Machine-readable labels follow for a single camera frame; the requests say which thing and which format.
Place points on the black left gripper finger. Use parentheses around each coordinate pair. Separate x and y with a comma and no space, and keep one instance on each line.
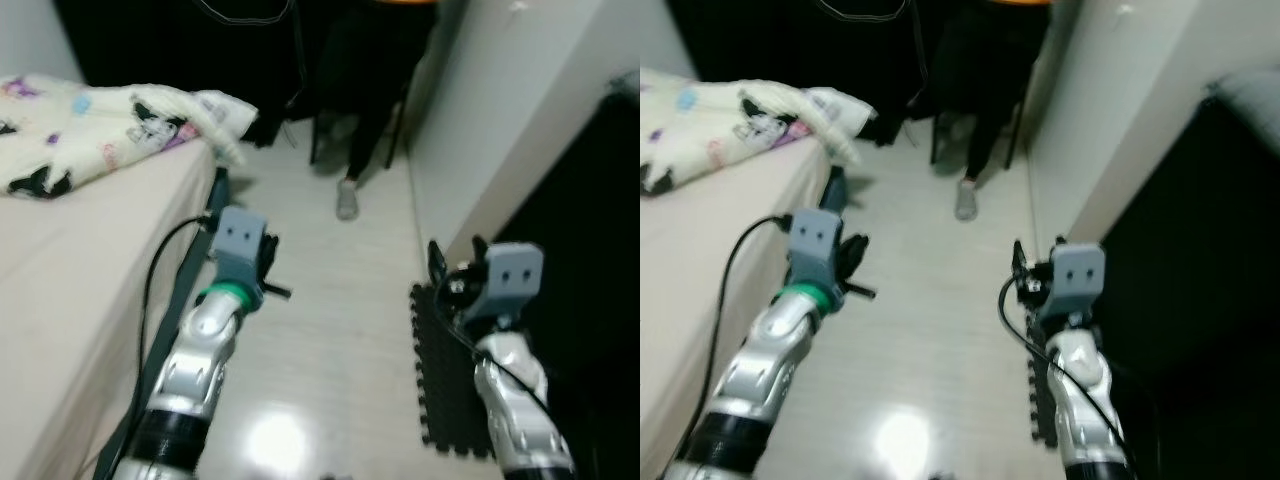
(269,250)
(852,250)

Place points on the cream cartoon print blanket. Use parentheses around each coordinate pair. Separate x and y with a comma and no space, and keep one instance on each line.
(90,125)
(720,120)

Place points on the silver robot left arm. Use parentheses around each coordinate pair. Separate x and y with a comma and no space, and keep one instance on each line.
(200,360)
(775,360)

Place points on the grey slipper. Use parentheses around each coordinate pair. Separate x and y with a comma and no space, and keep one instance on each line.
(967,200)
(348,200)

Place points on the black foam floor mat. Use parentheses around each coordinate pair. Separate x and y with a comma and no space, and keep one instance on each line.
(1040,400)
(445,390)

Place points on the black dresser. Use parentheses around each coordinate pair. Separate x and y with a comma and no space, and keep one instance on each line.
(1200,280)
(580,300)

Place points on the black stool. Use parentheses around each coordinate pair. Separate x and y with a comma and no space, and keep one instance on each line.
(315,140)
(935,140)

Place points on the white wardrobe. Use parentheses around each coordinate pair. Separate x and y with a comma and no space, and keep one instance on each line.
(1110,120)
(500,120)

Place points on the bed with beige sheet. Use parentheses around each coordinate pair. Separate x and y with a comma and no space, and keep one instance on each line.
(690,270)
(70,270)

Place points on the person in orange shirt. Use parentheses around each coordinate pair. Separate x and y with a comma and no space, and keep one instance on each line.
(995,80)
(375,80)

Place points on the black cabinet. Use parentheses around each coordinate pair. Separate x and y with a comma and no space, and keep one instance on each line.
(180,50)
(800,50)

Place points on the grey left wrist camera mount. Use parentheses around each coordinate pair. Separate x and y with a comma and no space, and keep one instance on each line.
(240,245)
(815,248)

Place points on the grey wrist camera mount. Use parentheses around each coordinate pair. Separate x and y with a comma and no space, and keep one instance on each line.
(815,248)
(1075,280)
(240,245)
(510,280)

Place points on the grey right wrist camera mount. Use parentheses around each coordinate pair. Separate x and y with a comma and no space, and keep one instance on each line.
(1075,280)
(510,280)

